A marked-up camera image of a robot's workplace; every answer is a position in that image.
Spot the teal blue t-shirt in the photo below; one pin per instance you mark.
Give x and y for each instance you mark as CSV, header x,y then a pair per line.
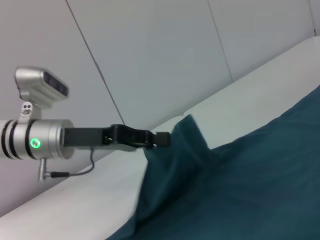
x,y
237,180

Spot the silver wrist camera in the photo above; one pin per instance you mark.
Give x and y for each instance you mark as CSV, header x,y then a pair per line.
x,y
42,85

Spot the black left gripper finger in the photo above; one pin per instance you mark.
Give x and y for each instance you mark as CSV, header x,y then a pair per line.
x,y
162,139

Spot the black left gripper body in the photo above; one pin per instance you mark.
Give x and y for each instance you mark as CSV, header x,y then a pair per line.
x,y
85,137

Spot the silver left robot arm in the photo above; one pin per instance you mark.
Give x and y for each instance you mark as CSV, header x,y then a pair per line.
x,y
45,140

